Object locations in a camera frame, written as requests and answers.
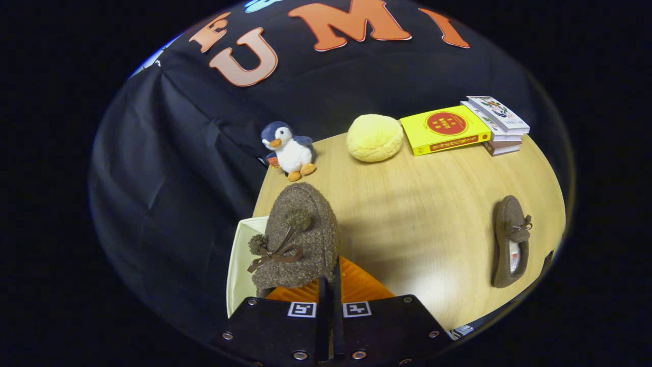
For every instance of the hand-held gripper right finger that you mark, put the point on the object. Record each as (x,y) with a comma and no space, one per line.
(338,316)

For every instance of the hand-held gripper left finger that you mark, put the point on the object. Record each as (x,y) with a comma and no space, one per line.
(322,326)

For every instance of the brown fleece shoe with bow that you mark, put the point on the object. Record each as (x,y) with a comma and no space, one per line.
(509,239)
(300,234)

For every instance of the beige storage box with lid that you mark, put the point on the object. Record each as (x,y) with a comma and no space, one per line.
(242,275)

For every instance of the penguin plush toy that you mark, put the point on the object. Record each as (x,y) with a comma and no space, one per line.
(291,150)

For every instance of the yellow plush bun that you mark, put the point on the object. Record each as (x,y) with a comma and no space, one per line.
(374,137)

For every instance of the yellow book with red circle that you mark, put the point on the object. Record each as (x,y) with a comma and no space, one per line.
(443,130)

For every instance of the thick white book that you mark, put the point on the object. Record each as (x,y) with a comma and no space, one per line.
(501,148)

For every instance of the white paperback book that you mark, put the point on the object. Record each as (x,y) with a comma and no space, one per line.
(501,136)

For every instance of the white book with illustrated cover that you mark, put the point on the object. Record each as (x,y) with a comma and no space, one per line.
(499,113)

